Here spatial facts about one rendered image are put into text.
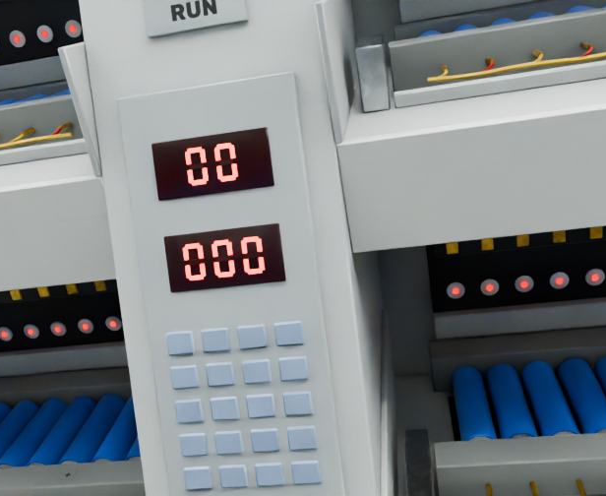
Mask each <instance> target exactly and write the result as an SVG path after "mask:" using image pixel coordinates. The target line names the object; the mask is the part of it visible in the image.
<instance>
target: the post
mask: <svg viewBox="0 0 606 496"><path fill-rule="evenodd" d="M318 1H321V0H246V3H247V11H248V19H249V20H248V21H246V22H240V23H235V24H229V25H223V26H217V27H212V28H206V29H200V30H194V31H184V32H179V33H173V34H168V35H162V36H156V37H148V36H147V28H146V21H145V13H144V5H143V0H79V4H80V12H81V19H82V26H83V34H84V41H85V49H86V55H87V62H88V70H89V77H90V84H91V98H92V105H93V113H94V120H95V127H96V134H97V141H98V148H99V156H100V163H101V170H102V178H103V185H104V193H105V200H106V207H107V214H108V221H109V228H110V236H111V243H112V250H113V258H114V265H115V272H116V279H117V286H118V293H119V301H120V308H121V315H122V323H123V330H124V338H125V344H126V351H127V359H128V366H129V373H130V381H131V388H132V395H133V403H134V410H135V416H136V424H137V431H138V438H139V446H140V453H141V460H142V468H143V475H144V483H145V489H146V496H170V495H169V488H168V480H167V473H166V465H165V458H164V451H163V444H162V437H161V429H160V422H159V414H158V407H157V399H156V392H155V384H154V377H153V370H152V356H151V349H150V342H149V334H148V327H147V319H146V312H145V304H144V298H143V290H142V283H141V275H140V268H139V261H138V253H137V246H136V238H135V231H134V224H133V217H132V209H131V202H130V194H129V187H128V179H127V172H126V165H125V157H124V151H123V143H122V136H121V128H120V121H119V113H118V106H117V99H118V98H124V97H130V96H136V95H142V94H149V93H160V92H167V91H173V90H179V89H186V88H191V87H197V86H203V85H210V84H216V83H222V82H229V81H235V80H241V79H248V78H254V77H260V76H265V75H272V74H278V73H284V72H293V73H294V74H295V83H296V90H297V99H298V107H299V115H300V124H301V132H302V140H303V149H304V156H305V164H306V173H307V181H308V190H309V198H310V206H311V215H312V223H313V230H314V239H315V247H316V255H317V264H318V272H319V280H320V289H321V296H322V305H323V313H324V321H325V330H326V338H327V346H328V355H329V363H330V370H331V379H332V387H333V403H334V411H335V420H336V428H337V436H338V444H339V452H340V460H341V469H342V477H343V486H344V494H345V496H380V472H381V357H382V310H385V304H384V295H383V288H382V279H381V270H380V261H379V253H378V251H369V252H360V253H353V252H352V251H351V245H350V238H349V232H348V225H347V218H346V212H345V205H344V199H343V193H342V186H341V180H340V173H339V166H338V160H337V153H336V147H335V145H336V142H335V140H334V134H333V122H332V116H331V109H330V103H329V96H328V89H327V83H326V76H325V69H324V63H323V56H322V50H321V44H320V37H319V31H318V24H317V18H316V11H315V3H316V2H318Z"/></svg>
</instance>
